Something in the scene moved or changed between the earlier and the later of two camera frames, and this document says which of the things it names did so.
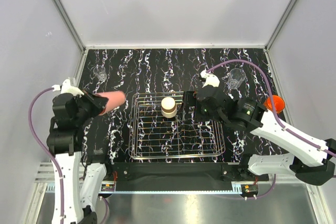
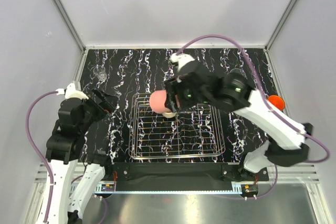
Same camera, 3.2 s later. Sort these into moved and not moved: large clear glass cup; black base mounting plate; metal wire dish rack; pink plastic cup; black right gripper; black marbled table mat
Moved: pink plastic cup; black right gripper
Not moved: large clear glass cup; metal wire dish rack; black base mounting plate; black marbled table mat
